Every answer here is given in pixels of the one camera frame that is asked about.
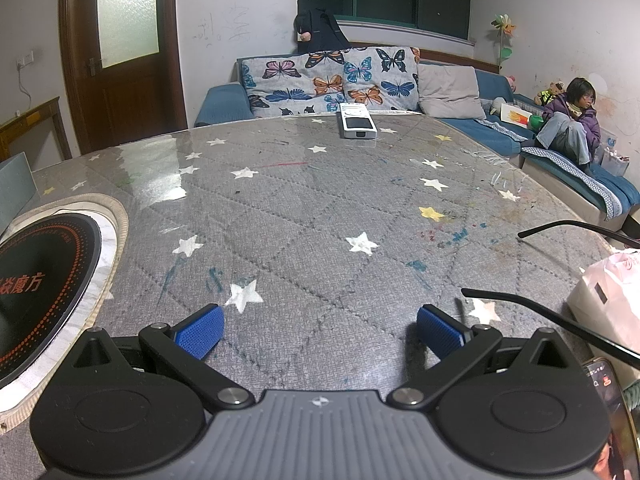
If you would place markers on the small green object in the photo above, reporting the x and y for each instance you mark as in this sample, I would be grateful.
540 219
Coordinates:
537 121

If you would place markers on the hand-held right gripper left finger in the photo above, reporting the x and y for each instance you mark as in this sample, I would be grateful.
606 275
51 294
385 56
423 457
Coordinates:
200 337

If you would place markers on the butterfly print blanket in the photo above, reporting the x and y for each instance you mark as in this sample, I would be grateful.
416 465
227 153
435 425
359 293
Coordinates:
300 80

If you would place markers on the white handheld device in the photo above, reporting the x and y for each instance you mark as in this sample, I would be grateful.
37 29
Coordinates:
356 122

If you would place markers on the grey star-print quilted desktop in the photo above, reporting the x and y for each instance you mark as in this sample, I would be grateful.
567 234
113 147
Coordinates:
325 220

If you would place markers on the black round induction cooker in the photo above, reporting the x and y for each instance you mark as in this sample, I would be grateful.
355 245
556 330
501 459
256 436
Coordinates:
45 270

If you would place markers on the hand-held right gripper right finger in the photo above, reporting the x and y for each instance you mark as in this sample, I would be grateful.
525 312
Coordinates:
440 330

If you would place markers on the open picture book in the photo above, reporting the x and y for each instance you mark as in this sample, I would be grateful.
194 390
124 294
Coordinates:
515 115

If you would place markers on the black eyeglasses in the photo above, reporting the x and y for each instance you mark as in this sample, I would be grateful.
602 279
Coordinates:
607 344

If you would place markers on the smartphone with lit screen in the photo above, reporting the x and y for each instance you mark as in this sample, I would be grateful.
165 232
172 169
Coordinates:
615 410

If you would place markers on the grey pillow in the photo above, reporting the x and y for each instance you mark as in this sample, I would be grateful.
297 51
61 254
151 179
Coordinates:
450 90

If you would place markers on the pale pink plastic bag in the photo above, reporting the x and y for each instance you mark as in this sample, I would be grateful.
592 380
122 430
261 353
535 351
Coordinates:
610 285

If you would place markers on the brown plush toy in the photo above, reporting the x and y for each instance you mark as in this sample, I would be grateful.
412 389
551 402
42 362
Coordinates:
550 92

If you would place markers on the striped grey cloth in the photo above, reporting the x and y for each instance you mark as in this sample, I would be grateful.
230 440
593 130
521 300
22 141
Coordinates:
575 172

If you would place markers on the wooden side table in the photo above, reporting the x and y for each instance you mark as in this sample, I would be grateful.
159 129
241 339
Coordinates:
30 112

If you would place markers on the brown wooden door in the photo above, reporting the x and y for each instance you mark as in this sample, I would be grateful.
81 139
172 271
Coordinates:
130 100

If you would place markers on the clear plastic container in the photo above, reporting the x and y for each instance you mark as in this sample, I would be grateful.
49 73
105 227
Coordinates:
615 162

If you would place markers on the colourful pinwheel flower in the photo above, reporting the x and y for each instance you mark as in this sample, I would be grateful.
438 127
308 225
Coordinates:
504 27

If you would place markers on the blue sofa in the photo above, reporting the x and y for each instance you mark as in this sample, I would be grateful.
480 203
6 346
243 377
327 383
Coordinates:
220 102

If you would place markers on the grey box lid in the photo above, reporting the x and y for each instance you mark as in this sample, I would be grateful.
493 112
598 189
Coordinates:
17 185

